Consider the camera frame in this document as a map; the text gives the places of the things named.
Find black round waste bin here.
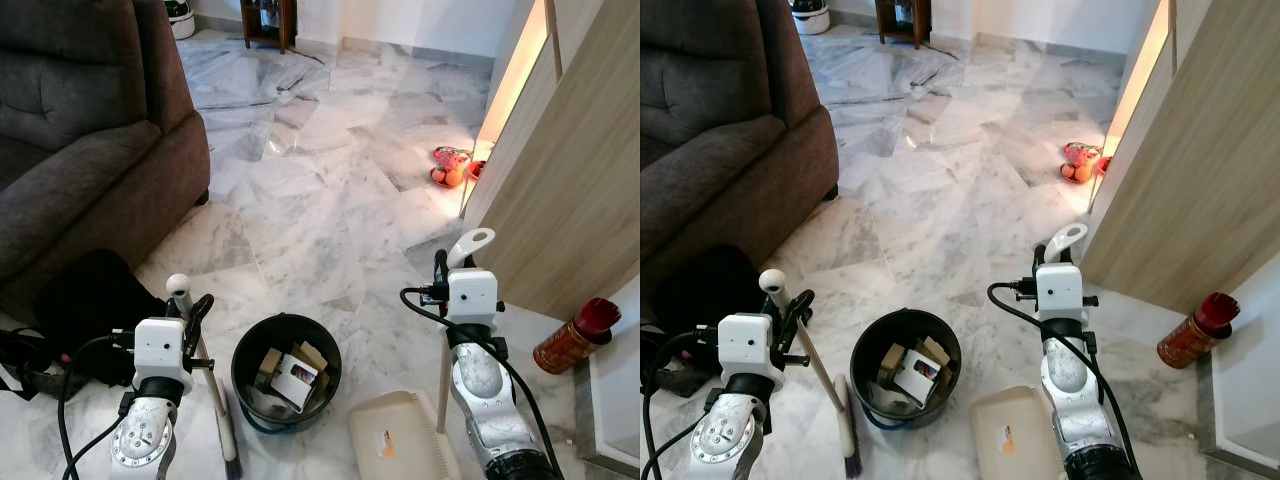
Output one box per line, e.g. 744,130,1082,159
231,313,343,435
850,308,963,431

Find beige long-handled dustpan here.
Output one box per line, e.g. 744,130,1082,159
968,222,1089,480
347,228,497,480

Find red offerings with oranges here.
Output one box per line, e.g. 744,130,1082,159
430,145,488,189
1060,141,1114,185

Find white printed carton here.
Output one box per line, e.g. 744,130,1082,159
893,350,943,406
272,355,321,411

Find black backpack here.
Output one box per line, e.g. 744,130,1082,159
35,250,169,386
650,245,771,341

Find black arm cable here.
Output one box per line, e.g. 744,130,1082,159
641,343,721,480
57,335,138,480
988,282,1143,473
400,288,553,476

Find light wooden cabinet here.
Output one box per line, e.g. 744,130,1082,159
1080,0,1280,316
460,0,641,323

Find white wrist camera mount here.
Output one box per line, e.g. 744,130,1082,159
718,313,784,381
447,270,501,326
1035,263,1089,323
133,318,194,386

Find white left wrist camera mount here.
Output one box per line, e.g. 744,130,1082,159
718,313,784,381
133,318,194,386

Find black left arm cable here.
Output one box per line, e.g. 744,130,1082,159
57,335,138,480
641,343,721,480

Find white round appliance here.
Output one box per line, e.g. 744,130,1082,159
165,0,197,40
789,0,831,36

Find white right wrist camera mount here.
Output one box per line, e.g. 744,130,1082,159
1035,263,1089,323
447,270,501,326

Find dark wooden shelf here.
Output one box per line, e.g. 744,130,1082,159
240,0,298,54
876,0,933,50

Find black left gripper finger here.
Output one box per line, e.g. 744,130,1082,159
781,290,814,359
187,296,214,349

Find red cylindrical canister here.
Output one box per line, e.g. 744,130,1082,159
1157,292,1242,369
533,298,622,375

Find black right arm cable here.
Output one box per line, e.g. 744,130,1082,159
988,282,1143,473
400,288,553,476

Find black patterned bag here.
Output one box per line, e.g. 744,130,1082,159
640,325,713,399
0,328,76,401

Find dark grey-brown fabric sofa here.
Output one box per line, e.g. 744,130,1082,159
0,0,212,326
640,0,840,301

